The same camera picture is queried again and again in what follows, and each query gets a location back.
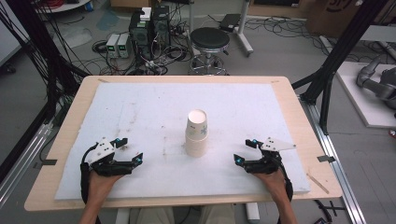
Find white round table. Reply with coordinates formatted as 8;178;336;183
34;0;92;14

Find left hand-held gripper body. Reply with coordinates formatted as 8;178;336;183
87;137;135;177

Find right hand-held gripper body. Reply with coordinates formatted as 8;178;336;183
243;136;297;175

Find stack of white paper cups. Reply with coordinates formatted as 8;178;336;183
184;130;209;159

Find person's right hand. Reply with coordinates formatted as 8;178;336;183
252;169;290;203

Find grey bench power supply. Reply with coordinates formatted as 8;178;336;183
117;33;134;60
105;33;121;60

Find black clamps on floor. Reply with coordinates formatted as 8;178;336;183
312;199;347;224

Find white metal stand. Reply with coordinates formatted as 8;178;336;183
233;0;255;58

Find black floor cables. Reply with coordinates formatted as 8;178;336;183
244;16;323;43

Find brown cardboard box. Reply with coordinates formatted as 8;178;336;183
305;0;396;39

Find person's right leg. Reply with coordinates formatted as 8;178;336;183
198;203;236;224

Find tangle of floor cables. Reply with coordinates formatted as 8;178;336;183
91;27;194;77

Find person's leg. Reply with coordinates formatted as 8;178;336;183
128;206;176;224
198;203;236;224

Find black tape piece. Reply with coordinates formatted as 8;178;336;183
317;154;337;163
33;159;58;170

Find small white box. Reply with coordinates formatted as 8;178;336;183
139;7;153;22

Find white platform board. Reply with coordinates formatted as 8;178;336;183
335;61;396;130

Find black round stool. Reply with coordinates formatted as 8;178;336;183
188;26;232;77

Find white table leg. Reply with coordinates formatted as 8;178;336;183
245;203;262;224
115;207;131;224

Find black computer tower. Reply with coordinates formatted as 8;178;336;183
128;10;154;61
151;5;172;49

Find person's left leg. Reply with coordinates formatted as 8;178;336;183
128;206;176;224

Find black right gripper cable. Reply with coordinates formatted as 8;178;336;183
278;161;294;203

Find flat black device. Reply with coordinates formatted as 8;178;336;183
219;13;241;33

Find white foam mat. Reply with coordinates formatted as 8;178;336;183
54;82;311;201

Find person's left hand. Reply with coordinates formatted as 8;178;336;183
88;170;124;203

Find black metal frame with cables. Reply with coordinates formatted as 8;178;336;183
0;0;92;185

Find aluminium floor rail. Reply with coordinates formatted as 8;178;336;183
0;121;54;209
298;95;369;224

